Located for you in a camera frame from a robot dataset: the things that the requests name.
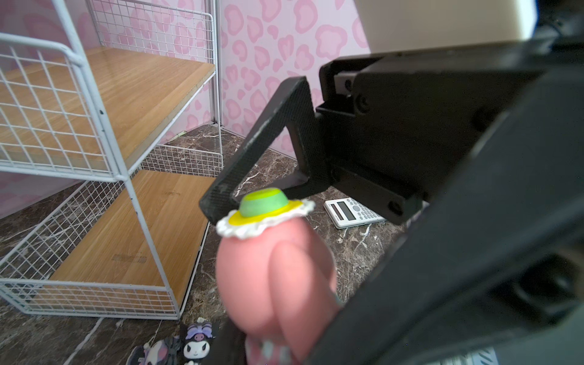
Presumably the green hat pink figurine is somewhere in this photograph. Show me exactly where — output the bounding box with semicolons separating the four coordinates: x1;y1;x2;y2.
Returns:
215;188;342;364

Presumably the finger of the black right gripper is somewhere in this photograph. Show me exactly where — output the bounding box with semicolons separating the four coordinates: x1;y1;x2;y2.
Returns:
199;76;332;225

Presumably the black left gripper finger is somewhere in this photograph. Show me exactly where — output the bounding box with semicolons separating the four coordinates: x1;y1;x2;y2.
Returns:
307;68;583;364

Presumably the white calculator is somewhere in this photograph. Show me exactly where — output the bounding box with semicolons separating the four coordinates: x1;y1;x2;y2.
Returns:
324;198;386;230

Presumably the white wire wooden shelf rack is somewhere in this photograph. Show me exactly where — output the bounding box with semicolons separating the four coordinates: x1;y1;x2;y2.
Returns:
1;1;223;320

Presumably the large purple Kuromi doll figurine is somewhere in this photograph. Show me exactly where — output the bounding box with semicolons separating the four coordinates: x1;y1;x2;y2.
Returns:
126;337;183;365

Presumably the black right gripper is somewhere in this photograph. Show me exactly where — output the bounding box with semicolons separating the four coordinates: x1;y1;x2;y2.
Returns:
319;43;548;224

